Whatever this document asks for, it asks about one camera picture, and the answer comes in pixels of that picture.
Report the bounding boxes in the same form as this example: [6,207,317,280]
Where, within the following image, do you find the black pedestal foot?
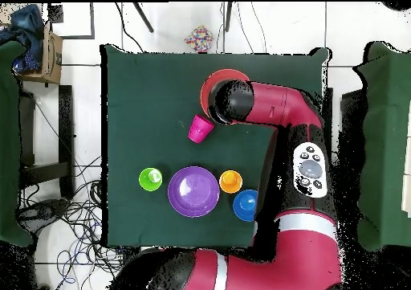
[18,198,70,230]

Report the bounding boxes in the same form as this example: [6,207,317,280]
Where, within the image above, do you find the pink plastic cup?
[187,113,215,144]

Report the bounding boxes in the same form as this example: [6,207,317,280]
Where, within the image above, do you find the black rectangular frame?
[47,2,96,40]

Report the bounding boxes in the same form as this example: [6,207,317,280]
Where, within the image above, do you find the dark green tablecloth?
[100,43,332,249]

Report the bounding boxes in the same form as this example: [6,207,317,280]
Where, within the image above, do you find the orange plastic cup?
[218,170,244,194]

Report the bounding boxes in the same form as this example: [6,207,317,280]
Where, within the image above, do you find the purple plastic bowl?
[167,165,221,219]

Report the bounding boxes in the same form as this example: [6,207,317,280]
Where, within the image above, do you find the tangle of floor cables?
[18,154,126,290]

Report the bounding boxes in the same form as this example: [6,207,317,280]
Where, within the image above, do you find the cardboard box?
[18,24,63,85]

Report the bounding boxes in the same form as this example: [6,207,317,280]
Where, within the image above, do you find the black tripod leg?
[132,2,155,34]
[224,2,233,32]

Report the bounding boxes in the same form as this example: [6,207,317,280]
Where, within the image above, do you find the small dark blue bowl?
[232,189,259,223]

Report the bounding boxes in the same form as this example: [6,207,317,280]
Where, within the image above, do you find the wide orange-red bowl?
[199,68,251,124]

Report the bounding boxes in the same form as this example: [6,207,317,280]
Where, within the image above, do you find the green cloth covered table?
[349,41,411,252]
[0,40,33,247]

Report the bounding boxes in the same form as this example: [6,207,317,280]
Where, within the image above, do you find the black stool frame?
[320,87,367,149]
[18,84,75,201]

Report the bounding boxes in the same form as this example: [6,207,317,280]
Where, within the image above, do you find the green plastic cup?
[138,167,164,192]

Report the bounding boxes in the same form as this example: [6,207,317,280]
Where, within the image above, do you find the blue cloth bundle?
[0,3,44,74]

